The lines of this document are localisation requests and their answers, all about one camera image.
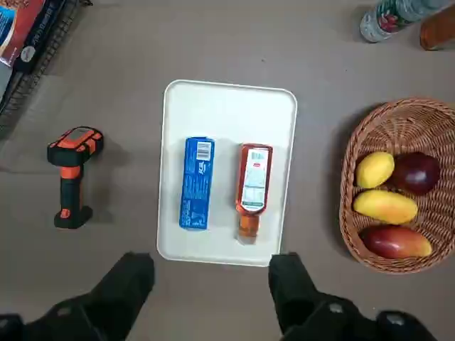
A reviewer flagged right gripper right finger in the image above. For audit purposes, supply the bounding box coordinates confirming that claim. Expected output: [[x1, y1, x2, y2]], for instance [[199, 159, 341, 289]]
[[267, 251, 439, 341]]

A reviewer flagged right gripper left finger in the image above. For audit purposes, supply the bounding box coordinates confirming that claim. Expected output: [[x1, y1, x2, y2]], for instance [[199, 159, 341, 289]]
[[0, 251, 156, 341]]

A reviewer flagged orange and black barcode scanner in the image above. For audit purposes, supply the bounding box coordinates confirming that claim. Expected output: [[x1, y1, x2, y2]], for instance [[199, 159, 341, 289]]
[[46, 126, 105, 230]]

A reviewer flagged blue Oreo cookie box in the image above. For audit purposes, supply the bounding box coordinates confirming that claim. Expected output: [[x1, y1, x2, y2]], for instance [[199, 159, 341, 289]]
[[178, 136, 218, 230]]

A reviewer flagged white rectangular tray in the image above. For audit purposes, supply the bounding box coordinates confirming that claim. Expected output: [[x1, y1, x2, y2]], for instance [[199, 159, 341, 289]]
[[156, 79, 299, 268]]

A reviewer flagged red and yellow mango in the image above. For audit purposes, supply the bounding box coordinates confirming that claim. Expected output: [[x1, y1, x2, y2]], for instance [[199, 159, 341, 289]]
[[360, 224, 433, 260]]

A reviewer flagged long yellow mango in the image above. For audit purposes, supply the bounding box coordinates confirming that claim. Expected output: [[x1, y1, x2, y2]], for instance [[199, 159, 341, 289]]
[[352, 189, 419, 226]]

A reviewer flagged amber tea bottle white label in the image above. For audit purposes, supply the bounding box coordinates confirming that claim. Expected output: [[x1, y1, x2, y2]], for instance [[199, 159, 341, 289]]
[[234, 142, 275, 247]]

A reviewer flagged small yellow mango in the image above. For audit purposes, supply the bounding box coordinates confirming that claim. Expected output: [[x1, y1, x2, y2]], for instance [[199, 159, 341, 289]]
[[355, 151, 396, 190]]

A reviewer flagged brown wicker basket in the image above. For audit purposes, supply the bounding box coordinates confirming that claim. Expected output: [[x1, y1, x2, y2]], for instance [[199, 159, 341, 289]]
[[338, 97, 455, 275]]

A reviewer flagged dark blue cookie box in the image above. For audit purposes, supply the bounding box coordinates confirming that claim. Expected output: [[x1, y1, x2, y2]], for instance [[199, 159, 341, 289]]
[[0, 0, 69, 76]]

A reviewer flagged clear water bottle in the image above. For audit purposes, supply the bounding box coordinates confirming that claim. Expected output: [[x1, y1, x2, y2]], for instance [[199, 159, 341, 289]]
[[359, 0, 449, 44]]

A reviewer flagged amber drink bottle white cap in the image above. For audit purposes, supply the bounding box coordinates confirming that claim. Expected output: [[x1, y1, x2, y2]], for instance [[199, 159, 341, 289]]
[[419, 6, 455, 52]]

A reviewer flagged black wire rack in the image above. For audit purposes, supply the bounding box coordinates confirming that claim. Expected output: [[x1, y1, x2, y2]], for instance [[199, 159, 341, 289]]
[[0, 0, 94, 140]]

